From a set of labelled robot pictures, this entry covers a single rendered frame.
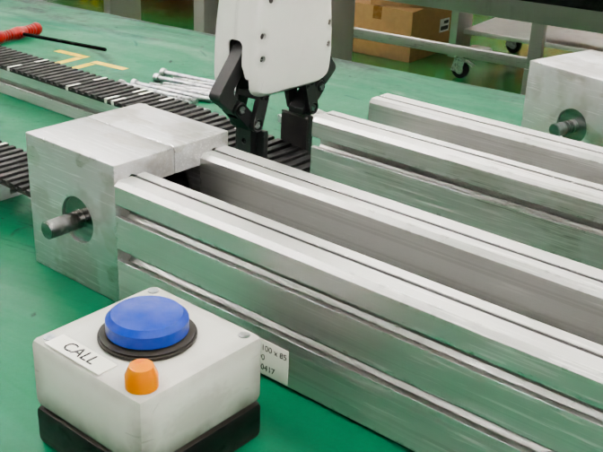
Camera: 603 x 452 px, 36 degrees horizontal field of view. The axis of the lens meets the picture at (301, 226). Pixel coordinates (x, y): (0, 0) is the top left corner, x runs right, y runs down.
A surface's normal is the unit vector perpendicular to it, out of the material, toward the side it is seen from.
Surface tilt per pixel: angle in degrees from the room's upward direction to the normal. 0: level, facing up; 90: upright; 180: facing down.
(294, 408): 0
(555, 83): 90
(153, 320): 3
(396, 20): 89
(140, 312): 3
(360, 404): 90
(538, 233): 90
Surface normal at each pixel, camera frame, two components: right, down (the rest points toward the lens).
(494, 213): -0.64, 0.29
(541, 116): -0.79, 0.22
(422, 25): 0.81, 0.26
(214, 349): 0.04, -0.91
